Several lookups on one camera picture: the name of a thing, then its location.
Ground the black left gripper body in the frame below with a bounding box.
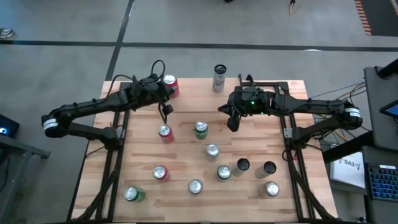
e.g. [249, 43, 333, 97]
[130, 77, 165, 108]

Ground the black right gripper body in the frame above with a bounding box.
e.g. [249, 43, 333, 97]
[229, 86, 276, 116]

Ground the red Fanta strawberry can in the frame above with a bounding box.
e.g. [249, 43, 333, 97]
[158, 124, 175, 144]
[152, 164, 171, 183]
[162, 73, 180, 99]

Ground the slim Celsius Arctic Vibe can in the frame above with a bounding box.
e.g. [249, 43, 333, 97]
[212, 63, 228, 93]
[254, 161, 277, 180]
[232, 157, 251, 177]

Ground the green Sprite can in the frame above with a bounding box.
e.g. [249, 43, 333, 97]
[216, 164, 233, 183]
[194, 120, 209, 141]
[123, 185, 146, 203]

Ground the silver Diet Coke can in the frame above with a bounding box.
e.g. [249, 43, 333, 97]
[205, 143, 220, 162]
[259, 180, 280, 199]
[187, 178, 204, 196]

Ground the white SA3 paper sign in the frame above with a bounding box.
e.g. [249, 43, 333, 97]
[328, 151, 367, 190]

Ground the grey desk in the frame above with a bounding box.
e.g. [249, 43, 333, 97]
[363, 66, 398, 152]

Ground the grey metal side table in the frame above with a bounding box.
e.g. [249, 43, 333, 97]
[0, 133, 52, 224]

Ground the black tablet blue screen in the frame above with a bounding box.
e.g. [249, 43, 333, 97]
[379, 98, 398, 119]

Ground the black device blue light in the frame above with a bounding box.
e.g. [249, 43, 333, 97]
[0, 113, 21, 139]

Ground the black mat orange edge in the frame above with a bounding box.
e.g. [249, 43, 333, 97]
[354, 0, 398, 37]

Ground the person's shoe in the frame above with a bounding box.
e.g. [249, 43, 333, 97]
[0, 28, 15, 40]

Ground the backlit black keyboard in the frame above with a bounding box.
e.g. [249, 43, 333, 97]
[366, 162, 398, 202]

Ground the black desk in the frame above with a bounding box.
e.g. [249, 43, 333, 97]
[322, 129, 398, 224]

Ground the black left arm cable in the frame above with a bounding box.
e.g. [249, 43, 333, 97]
[105, 59, 166, 94]

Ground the yellow cable plug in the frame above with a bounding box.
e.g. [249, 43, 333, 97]
[289, 0, 304, 16]

